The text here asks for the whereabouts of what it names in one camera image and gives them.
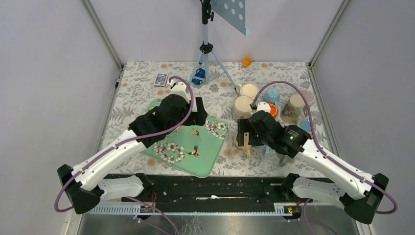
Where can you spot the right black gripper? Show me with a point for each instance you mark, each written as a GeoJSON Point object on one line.
{"type": "Point", "coordinates": [244, 126]}

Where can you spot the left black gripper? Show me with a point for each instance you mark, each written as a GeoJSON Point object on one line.
{"type": "Point", "coordinates": [198, 117]}

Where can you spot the cream mug green inside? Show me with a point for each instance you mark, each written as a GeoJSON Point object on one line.
{"type": "Point", "coordinates": [241, 107]}

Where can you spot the beige mug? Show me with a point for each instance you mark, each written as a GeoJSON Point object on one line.
{"type": "Point", "coordinates": [246, 148]}

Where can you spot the light blue ribbed mug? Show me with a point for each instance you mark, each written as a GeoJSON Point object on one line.
{"type": "Point", "coordinates": [268, 152]}

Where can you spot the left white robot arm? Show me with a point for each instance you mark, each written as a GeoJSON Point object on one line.
{"type": "Point", "coordinates": [84, 183]}

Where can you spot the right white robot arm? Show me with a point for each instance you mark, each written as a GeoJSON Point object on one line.
{"type": "Point", "coordinates": [356, 192]}

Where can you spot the orange mug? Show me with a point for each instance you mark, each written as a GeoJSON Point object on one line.
{"type": "Point", "coordinates": [273, 110]}

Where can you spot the cream ribbed mug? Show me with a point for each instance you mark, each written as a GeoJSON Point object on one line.
{"type": "Point", "coordinates": [249, 90]}

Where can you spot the light blue faceted mug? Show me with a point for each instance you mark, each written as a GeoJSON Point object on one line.
{"type": "Point", "coordinates": [272, 96]}

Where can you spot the grey blue mug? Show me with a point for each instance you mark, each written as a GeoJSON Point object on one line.
{"type": "Point", "coordinates": [284, 160]}

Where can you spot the seahorse pattern mug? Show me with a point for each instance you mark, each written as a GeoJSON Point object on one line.
{"type": "Point", "coordinates": [294, 110]}

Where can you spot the blue butterfly mug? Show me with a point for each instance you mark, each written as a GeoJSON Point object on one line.
{"type": "Point", "coordinates": [306, 125]}

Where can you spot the lilac mug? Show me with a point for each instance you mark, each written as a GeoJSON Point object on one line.
{"type": "Point", "coordinates": [309, 96]}

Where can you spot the green floral tray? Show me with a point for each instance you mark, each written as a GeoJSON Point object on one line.
{"type": "Point", "coordinates": [191, 149]}

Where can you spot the blue tripod stand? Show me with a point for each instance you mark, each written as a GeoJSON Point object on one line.
{"type": "Point", "coordinates": [207, 48]}

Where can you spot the blue toy car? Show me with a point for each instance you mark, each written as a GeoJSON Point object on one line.
{"type": "Point", "coordinates": [199, 76]}

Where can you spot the playing card deck box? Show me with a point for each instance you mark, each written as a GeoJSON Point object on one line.
{"type": "Point", "coordinates": [161, 80]}

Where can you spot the orange toy block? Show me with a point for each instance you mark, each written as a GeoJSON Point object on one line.
{"type": "Point", "coordinates": [247, 62]}

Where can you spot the floral tablecloth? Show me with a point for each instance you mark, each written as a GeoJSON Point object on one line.
{"type": "Point", "coordinates": [136, 91]}

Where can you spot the perforated blue calibration plate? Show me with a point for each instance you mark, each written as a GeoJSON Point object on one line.
{"type": "Point", "coordinates": [232, 11]}

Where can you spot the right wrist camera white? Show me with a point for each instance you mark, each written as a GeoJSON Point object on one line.
{"type": "Point", "coordinates": [263, 106]}

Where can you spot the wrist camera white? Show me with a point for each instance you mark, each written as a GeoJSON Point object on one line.
{"type": "Point", "coordinates": [180, 88]}
{"type": "Point", "coordinates": [263, 106]}

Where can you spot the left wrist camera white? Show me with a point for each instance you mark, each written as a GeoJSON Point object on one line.
{"type": "Point", "coordinates": [180, 88]}

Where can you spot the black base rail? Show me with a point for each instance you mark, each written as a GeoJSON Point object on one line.
{"type": "Point", "coordinates": [213, 194]}

